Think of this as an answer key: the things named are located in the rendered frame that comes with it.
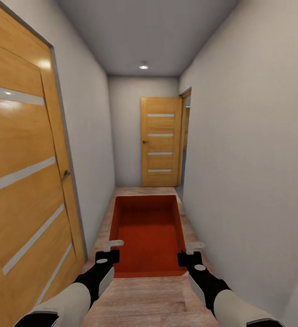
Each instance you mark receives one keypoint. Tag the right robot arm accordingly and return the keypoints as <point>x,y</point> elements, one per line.
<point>230,309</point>

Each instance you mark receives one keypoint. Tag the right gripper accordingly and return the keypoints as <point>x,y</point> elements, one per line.
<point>183,258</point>

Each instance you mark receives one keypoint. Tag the storage box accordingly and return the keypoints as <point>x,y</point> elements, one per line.
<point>150,227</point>

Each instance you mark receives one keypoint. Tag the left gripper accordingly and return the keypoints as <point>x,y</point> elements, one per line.
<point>113,254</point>

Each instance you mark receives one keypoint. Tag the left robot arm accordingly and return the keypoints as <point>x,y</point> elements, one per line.
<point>68,308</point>

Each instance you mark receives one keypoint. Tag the garage door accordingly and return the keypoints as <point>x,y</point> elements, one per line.
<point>186,128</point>

